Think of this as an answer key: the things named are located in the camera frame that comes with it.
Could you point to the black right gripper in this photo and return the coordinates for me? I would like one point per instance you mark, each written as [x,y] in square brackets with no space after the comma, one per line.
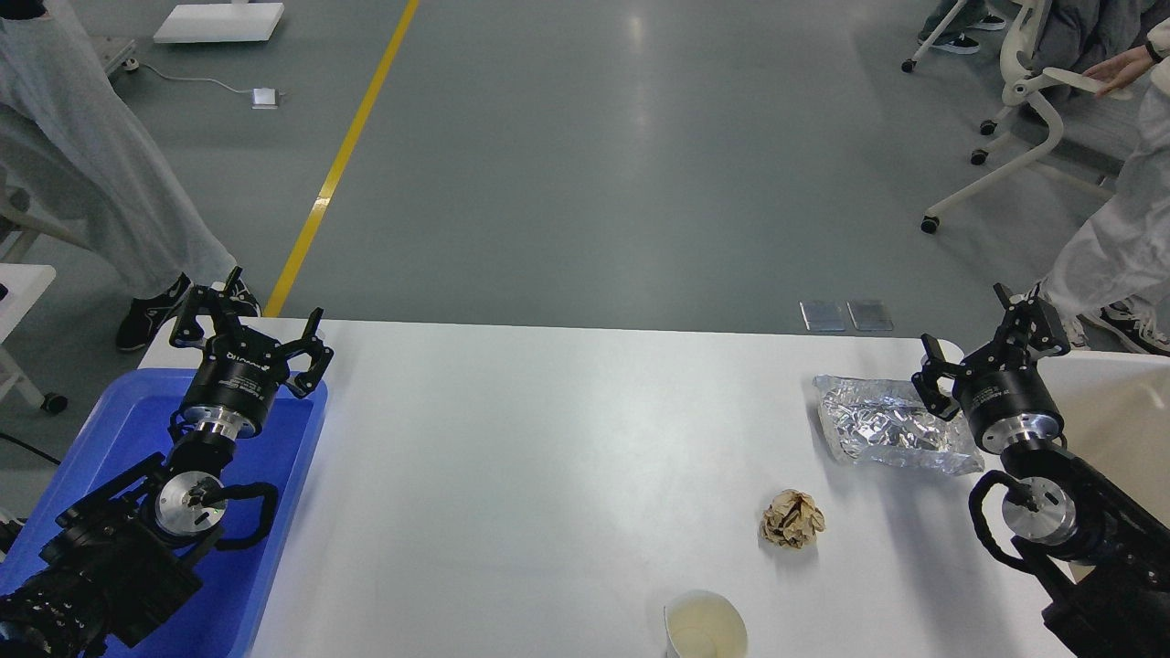
[1005,406]

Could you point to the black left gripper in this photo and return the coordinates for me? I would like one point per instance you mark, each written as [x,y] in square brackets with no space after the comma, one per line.
[240,373]

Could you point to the white paper cup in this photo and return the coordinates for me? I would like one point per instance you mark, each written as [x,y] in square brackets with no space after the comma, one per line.
[700,623]

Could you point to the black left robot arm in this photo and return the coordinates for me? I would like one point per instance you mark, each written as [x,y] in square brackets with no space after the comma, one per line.
[124,561]

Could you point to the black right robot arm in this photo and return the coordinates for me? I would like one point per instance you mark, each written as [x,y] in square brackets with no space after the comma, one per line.
[1100,556]

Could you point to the right metal floor plate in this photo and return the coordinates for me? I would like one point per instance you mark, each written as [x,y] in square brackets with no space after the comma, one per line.
[870,316]

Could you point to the metal floor plate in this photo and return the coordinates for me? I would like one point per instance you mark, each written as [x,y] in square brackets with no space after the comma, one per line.
[822,317]
[870,316]

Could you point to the crumpled silver foil bag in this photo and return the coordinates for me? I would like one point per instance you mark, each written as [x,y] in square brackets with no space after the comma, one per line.
[883,420]

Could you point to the beige plastic bin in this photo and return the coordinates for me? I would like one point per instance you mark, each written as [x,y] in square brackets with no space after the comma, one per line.
[1116,412]

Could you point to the person in white suit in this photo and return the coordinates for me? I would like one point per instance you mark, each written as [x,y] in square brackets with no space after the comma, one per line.
[1113,271]

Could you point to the left metal floor plate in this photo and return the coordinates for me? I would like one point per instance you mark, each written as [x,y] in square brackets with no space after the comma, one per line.
[822,317]

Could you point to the white side table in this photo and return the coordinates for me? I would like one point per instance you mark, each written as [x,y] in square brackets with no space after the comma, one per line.
[23,286]

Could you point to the crumpled brown paper ball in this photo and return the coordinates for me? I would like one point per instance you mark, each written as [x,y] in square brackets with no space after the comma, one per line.
[792,520]

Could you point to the person in white trousers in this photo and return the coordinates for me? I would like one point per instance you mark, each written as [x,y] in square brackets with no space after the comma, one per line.
[94,168]

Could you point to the seated person dark shoe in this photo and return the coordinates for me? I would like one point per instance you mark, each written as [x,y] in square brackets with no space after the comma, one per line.
[974,15]

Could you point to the white office chair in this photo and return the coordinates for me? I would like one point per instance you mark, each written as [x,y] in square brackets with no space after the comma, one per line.
[1071,135]

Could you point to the white flat base board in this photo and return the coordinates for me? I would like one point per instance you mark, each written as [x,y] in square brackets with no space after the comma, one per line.
[220,23]

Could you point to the white power adapter with cable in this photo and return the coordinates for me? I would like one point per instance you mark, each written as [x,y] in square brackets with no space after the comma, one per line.
[261,98]

